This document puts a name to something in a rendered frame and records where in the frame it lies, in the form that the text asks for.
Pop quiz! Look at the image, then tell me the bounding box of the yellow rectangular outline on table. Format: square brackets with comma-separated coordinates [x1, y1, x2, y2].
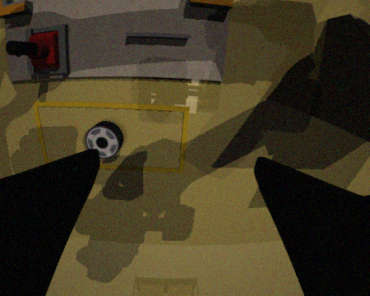
[33, 101, 191, 173]

